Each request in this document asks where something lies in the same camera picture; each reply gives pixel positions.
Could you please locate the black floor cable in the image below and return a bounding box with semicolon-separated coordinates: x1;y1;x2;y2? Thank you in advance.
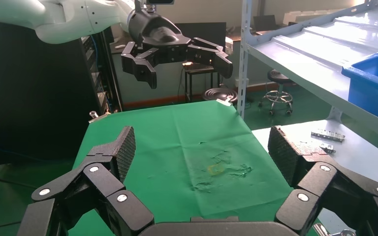
0;172;37;190

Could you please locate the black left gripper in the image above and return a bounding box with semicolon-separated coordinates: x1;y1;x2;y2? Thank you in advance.
121;9;234;89

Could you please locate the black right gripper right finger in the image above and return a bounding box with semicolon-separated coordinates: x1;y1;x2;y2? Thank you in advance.
267;125;378;236

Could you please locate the toothed metal strip part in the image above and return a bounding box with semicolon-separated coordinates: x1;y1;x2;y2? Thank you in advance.
319;143;337;154
311;128;346;143

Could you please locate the silver binder clip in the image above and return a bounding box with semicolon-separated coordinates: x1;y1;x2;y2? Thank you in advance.
313;223;357;236
88;111;112;124
216;97;234;108

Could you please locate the black stool chrome base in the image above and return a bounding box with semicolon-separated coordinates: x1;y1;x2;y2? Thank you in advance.
257;69;294;117

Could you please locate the dark laptop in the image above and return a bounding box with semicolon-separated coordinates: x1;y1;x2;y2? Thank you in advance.
253;14;278;32

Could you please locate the blue plastic bin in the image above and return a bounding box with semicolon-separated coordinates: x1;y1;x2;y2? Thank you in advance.
341;46;378;128

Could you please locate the green table cloth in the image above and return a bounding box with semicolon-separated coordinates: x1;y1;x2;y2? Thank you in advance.
68;100;295;236

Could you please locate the yellow square marker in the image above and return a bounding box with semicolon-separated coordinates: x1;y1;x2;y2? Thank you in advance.
207;164;226;176

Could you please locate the black server rack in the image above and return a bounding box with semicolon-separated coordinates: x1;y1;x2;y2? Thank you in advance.
79;28;124;114

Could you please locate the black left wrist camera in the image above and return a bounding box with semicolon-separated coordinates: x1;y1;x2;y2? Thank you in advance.
135;0;175;12

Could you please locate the small black side table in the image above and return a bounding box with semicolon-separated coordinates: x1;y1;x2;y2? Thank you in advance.
184;62;221;104

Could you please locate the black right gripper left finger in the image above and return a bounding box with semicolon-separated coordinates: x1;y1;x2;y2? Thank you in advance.
16;126;156;236

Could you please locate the black ribbed round disc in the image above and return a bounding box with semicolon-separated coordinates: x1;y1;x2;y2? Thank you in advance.
202;87;239;105

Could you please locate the white metal shelf rack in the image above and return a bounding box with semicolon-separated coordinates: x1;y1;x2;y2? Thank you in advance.
237;0;378;146

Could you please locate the large black panel board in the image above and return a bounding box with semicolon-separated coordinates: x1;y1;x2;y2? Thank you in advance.
0;18;102;166

